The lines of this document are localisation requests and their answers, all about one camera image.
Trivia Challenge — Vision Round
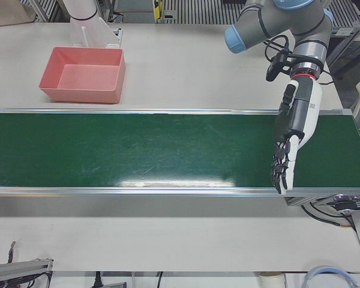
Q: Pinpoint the black-white robot hand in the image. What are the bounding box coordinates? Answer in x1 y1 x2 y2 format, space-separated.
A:
269 77 323 196

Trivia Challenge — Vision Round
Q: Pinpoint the pink plastic box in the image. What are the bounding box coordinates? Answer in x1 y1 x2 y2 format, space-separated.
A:
38 46 127 105

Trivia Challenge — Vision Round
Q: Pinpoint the green conveyor belt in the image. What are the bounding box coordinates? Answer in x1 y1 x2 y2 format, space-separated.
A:
0 107 360 208

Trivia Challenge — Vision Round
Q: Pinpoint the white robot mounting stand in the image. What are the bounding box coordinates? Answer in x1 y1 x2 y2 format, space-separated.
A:
59 0 122 50

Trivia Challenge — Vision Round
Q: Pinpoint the black power plug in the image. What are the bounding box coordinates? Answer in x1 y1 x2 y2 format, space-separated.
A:
91 271 104 288

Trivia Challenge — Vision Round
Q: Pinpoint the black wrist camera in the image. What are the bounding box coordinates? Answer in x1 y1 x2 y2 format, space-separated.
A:
265 52 290 82

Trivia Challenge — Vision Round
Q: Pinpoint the light blue hose coil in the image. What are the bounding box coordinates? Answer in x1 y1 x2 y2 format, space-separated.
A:
301 265 357 288

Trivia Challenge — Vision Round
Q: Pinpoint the aluminium profile rail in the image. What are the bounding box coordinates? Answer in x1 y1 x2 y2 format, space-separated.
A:
0 257 55 288

